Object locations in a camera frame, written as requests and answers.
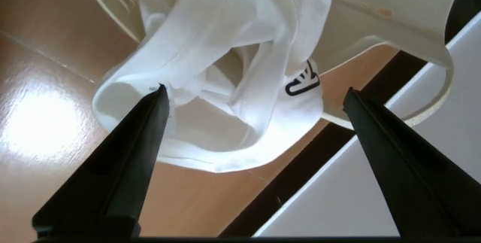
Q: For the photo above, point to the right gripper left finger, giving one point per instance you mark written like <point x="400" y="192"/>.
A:
<point x="75" y="201"/>

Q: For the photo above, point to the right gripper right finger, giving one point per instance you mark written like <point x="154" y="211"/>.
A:
<point x="406" y="183"/>

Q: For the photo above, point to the white garment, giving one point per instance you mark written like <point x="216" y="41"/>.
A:
<point x="225" y="17"/>

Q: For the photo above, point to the white laundry basket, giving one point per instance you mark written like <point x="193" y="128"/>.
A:
<point x="394" y="25"/>

